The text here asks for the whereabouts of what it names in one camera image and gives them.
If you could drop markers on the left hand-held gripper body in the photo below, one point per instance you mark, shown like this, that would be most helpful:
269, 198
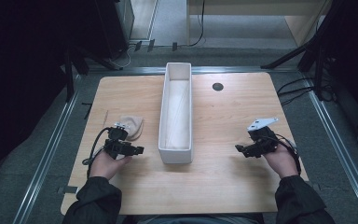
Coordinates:
115, 143

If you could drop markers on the black metal stand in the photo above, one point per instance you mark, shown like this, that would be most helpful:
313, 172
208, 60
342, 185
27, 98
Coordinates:
70, 71

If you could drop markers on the person's right hand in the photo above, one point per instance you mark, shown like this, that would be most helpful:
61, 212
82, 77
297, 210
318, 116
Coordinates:
281, 161

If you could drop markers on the metal floor rail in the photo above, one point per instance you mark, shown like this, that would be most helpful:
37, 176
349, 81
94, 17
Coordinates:
43, 161
341, 149
230, 69

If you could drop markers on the person's left hand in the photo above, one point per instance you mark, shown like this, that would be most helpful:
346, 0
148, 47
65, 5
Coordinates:
105, 166

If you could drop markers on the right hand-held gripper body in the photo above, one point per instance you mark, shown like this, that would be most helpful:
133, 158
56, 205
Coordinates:
262, 138

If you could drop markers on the beige sock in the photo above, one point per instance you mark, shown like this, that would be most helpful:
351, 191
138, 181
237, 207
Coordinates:
134, 126

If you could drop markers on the light wooden desk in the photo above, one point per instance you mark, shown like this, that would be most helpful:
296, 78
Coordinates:
261, 9

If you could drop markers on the round black table grommet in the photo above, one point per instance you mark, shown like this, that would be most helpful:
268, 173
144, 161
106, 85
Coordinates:
217, 86

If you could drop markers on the black tripod stand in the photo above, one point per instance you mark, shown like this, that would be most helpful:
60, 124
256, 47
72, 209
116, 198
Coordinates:
307, 49

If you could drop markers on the long white box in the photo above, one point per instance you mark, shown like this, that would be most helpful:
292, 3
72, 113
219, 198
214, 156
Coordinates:
176, 118

